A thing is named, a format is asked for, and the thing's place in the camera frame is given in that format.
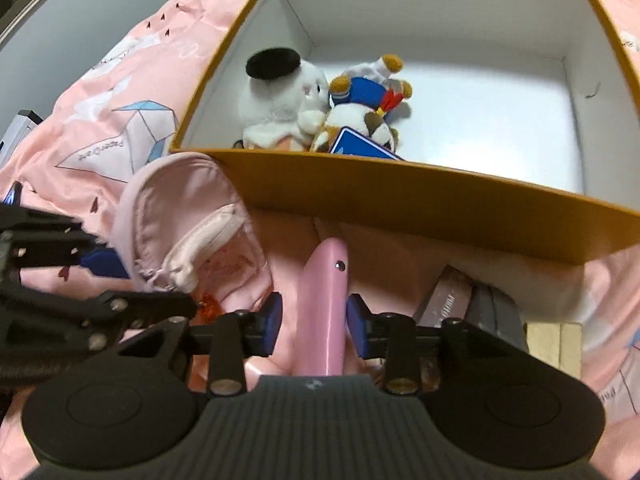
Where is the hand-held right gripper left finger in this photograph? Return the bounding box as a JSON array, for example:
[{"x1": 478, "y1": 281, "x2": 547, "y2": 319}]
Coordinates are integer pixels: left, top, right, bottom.
[{"x1": 120, "y1": 292, "x2": 284, "y2": 397}]

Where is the brown bear plush blue tag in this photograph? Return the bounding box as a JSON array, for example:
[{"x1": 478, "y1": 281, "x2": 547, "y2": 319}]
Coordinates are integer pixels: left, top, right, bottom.
[{"x1": 310, "y1": 54, "x2": 414, "y2": 162}]

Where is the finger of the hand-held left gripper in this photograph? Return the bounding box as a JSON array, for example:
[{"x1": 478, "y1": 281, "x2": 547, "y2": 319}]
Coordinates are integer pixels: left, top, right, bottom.
[
  {"x1": 0, "y1": 182, "x2": 132, "y2": 281},
  {"x1": 0, "y1": 285, "x2": 199, "y2": 367}
]

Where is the dark grey box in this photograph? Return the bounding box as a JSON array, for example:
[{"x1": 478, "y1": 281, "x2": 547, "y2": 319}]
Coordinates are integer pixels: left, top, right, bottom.
[{"x1": 465, "y1": 282, "x2": 529, "y2": 352}]

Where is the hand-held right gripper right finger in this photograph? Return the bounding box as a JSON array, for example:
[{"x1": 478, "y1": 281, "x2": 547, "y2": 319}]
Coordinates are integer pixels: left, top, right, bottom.
[{"x1": 346, "y1": 294, "x2": 529, "y2": 396}]

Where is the reddish brown small carton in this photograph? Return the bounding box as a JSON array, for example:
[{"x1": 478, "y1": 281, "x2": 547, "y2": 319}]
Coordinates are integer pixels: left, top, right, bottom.
[{"x1": 412, "y1": 265, "x2": 476, "y2": 328}]

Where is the gold gift box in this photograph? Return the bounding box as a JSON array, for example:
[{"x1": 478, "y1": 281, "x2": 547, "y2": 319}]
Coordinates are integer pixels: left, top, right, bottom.
[{"x1": 525, "y1": 322, "x2": 584, "y2": 382}]

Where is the white plush toy black hat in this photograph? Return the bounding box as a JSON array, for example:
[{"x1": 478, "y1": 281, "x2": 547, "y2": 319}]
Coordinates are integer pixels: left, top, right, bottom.
[{"x1": 239, "y1": 47, "x2": 331, "y2": 152}]

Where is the orange cardboard box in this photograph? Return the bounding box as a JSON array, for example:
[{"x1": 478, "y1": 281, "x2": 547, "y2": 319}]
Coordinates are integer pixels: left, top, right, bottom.
[{"x1": 169, "y1": 0, "x2": 640, "y2": 267}]

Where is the pink zip pouch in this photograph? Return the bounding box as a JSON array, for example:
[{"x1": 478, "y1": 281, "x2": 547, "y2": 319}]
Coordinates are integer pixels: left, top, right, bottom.
[{"x1": 111, "y1": 152, "x2": 274, "y2": 323}]

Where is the silver black device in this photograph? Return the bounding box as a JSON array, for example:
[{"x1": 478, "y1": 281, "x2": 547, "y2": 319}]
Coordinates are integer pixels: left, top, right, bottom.
[{"x1": 0, "y1": 109, "x2": 45, "y2": 158}]

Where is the pink snap wallet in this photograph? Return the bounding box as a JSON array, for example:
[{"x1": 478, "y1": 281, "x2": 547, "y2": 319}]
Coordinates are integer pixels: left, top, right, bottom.
[{"x1": 291, "y1": 238, "x2": 352, "y2": 379}]

